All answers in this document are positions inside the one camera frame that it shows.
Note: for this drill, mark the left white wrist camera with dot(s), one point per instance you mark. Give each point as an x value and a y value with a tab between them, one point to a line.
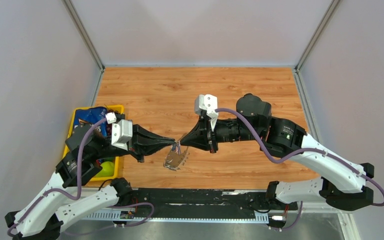
121	131

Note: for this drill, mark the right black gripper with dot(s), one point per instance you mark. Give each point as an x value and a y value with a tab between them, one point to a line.
202	137

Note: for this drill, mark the silver metal keyring holder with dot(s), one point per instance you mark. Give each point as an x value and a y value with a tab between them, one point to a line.
174	161

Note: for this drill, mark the green apple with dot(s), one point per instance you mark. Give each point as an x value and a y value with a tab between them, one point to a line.
107	169

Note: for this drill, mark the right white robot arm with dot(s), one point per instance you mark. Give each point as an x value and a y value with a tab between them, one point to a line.
340	183

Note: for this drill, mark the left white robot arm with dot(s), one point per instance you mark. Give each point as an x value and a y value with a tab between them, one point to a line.
59	204

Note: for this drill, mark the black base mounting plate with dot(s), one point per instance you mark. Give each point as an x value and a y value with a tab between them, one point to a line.
201	203

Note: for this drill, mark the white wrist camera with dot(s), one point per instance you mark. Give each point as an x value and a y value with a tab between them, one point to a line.
207	103
121	131

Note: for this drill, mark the blue headed key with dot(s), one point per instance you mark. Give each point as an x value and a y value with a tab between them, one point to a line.
177	148

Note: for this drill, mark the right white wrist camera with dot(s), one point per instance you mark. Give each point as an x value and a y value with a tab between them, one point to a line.
207	103

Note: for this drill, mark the white slotted cable duct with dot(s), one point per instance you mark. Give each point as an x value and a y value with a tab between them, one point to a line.
117	216

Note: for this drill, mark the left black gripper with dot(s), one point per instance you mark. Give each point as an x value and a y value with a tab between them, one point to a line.
141	144

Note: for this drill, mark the blue Doritos chip bag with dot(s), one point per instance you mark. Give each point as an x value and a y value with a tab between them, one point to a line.
86	115

